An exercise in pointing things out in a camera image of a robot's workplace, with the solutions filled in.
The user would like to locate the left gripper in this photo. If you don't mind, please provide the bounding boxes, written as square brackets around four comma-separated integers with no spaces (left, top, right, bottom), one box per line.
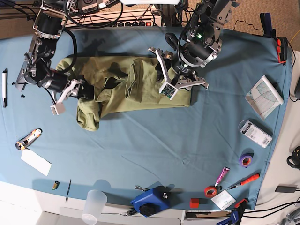
[148,46,209,100]

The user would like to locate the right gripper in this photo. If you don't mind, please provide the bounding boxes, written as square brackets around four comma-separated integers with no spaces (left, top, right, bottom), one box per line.
[50,78,94,115]

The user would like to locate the green t-shirt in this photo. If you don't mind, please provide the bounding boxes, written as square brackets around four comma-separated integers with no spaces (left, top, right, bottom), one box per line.
[69,56,191,131]

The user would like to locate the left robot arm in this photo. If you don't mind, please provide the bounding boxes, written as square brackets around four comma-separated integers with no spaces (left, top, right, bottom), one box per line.
[148,0,240,99]

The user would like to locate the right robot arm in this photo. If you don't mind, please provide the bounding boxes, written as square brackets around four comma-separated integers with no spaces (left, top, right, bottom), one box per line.
[13,0,94,115]

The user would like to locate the power strip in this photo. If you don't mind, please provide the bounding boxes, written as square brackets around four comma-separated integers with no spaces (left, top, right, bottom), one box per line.
[92,20,162,28]

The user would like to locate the black remote control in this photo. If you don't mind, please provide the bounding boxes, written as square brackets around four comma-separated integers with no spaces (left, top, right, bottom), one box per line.
[13,82,27,91]

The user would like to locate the white marker pen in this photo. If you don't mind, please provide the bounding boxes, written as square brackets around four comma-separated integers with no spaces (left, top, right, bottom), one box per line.
[2,69,8,108]

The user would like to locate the orange utility knife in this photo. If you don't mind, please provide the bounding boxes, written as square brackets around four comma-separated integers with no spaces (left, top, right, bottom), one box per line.
[15,128,43,150]

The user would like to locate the blue tablecloth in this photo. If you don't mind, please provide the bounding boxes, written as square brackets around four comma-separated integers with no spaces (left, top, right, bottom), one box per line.
[0,30,293,210]

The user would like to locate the white paper card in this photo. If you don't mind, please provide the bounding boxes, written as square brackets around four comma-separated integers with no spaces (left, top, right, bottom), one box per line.
[21,149,52,176]

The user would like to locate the small green battery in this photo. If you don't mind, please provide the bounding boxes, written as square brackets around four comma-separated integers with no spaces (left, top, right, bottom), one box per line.
[52,180,60,190]

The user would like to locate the pink glue tube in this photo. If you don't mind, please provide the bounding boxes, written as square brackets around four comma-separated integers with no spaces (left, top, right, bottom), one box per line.
[214,167,230,187]

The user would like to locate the purple tape roll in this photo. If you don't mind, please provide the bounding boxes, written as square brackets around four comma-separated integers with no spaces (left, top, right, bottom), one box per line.
[239,153,253,168]

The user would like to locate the clear plastic case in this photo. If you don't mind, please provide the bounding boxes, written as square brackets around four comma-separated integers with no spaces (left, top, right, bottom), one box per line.
[239,120,272,149]

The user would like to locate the black tweezers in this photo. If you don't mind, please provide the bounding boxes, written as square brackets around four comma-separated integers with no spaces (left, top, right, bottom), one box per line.
[65,179,72,203]

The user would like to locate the blue clamp top right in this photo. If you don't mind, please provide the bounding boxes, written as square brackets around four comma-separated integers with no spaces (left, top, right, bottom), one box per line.
[260,13,276,38]

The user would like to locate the blue clamp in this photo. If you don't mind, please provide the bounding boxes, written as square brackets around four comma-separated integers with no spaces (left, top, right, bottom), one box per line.
[216,198,248,225]
[260,13,276,38]

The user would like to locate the clear plastic cup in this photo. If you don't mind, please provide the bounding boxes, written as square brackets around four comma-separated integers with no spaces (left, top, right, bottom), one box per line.
[82,190,107,225]

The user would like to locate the red tape roll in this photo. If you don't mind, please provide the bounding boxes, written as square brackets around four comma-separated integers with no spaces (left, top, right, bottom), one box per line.
[204,186,218,198]

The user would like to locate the blue plastic device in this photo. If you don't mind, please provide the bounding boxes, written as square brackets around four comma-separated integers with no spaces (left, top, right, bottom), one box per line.
[131,185,170,217]

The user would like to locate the orange black clamp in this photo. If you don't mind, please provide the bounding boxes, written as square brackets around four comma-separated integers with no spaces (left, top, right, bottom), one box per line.
[277,37,288,63]

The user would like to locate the red block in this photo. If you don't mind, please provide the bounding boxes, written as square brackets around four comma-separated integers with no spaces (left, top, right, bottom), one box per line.
[190,198,200,209]

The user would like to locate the orange screwdriver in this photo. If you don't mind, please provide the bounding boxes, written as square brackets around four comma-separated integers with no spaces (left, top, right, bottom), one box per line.
[226,173,260,190]

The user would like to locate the white square card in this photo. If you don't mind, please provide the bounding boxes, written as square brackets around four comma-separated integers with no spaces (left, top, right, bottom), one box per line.
[211,190,236,210]

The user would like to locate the blue clamp bottom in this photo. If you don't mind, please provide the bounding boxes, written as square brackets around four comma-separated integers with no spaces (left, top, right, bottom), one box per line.
[216,198,248,225]

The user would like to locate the black power adapter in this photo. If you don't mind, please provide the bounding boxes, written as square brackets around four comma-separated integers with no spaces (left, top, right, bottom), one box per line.
[275,186,297,193]

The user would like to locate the keys on ring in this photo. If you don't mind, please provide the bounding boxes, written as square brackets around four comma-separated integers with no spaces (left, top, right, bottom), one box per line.
[102,208,137,217]

